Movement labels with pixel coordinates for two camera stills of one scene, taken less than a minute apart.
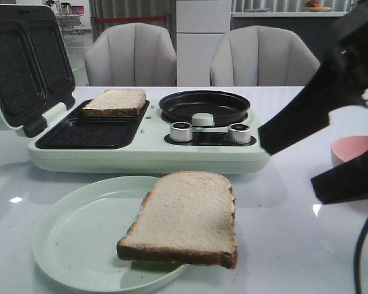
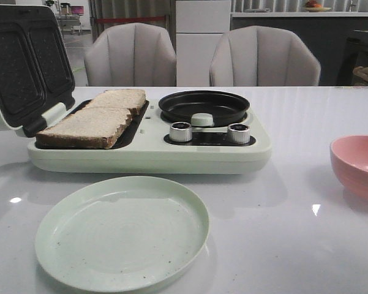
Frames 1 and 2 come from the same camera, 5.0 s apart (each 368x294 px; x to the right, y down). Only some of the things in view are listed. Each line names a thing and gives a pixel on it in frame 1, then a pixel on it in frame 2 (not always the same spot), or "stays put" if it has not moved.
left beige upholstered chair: x=131 y=54 stays put
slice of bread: x=122 y=102 stays put
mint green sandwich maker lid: x=29 y=72 stays put
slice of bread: x=187 y=216 -> x=96 y=127
